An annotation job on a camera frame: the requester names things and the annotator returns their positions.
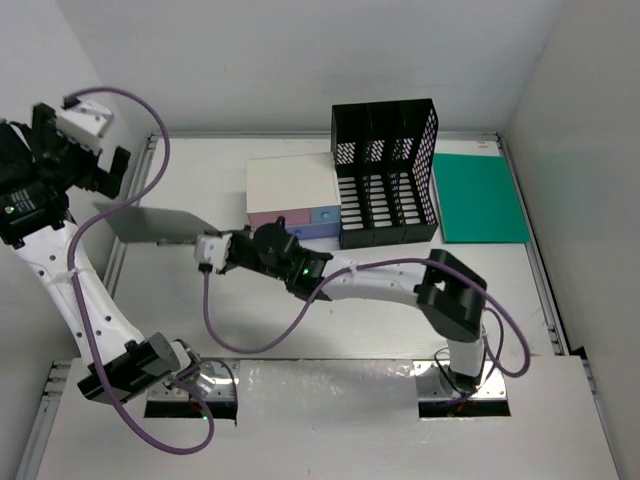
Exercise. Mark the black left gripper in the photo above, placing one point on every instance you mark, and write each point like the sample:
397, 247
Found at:
48, 136

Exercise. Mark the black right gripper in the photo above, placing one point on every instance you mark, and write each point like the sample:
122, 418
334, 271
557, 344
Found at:
248, 230

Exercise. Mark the pink drawer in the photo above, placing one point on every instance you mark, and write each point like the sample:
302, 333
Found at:
292, 217

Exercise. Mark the purple bottom drawer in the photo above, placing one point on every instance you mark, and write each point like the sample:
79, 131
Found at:
314, 231

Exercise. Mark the black board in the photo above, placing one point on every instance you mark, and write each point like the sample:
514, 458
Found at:
136, 225

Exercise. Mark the light blue small drawer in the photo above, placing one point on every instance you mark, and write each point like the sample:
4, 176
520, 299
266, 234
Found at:
326, 214

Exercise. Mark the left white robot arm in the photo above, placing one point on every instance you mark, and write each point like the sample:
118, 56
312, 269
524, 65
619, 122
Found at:
105, 338

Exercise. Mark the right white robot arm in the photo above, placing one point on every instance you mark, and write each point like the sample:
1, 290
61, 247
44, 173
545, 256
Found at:
448, 293

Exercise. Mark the white drawer cabinet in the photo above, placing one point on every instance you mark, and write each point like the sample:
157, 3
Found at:
291, 182

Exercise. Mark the black mesh file organizer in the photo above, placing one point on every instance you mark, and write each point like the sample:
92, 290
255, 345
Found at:
383, 154

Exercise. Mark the green folder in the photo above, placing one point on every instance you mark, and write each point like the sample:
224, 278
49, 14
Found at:
478, 201

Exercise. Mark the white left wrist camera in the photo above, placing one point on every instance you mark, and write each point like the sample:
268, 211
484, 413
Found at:
84, 122

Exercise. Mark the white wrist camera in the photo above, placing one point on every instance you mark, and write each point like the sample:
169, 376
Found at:
211, 252
84, 122

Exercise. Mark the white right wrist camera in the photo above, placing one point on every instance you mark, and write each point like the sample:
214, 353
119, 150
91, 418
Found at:
211, 252

